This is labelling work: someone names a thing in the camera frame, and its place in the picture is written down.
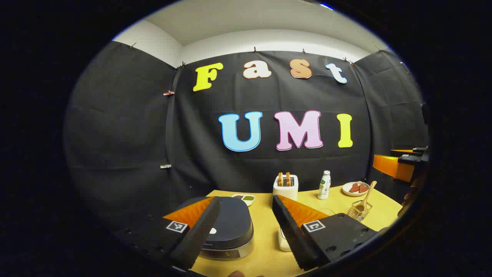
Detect wooden spoon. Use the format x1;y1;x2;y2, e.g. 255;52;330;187
356;181;377;213

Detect clear glass container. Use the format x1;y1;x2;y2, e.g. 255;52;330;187
278;209;337;253

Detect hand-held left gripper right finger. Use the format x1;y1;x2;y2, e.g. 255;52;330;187
272;194;379;271

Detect black backdrop cloth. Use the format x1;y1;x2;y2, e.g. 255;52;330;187
65;40;429;235

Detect white divided bean dish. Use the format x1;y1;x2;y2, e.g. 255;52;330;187
231;194;256;207

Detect small white plate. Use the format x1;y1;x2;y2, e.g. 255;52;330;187
342;182;370;197

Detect wire chopstick holder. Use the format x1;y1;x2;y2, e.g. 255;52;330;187
347;200;372;222

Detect white drink bottle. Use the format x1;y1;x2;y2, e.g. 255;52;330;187
317;170;331;200

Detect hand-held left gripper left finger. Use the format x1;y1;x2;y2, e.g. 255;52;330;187
113;196;222;270

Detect white toaster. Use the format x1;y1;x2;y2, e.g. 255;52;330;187
273;174;299;201

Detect dark grey rice cooker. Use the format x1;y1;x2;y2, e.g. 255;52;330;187
179;196;254;260

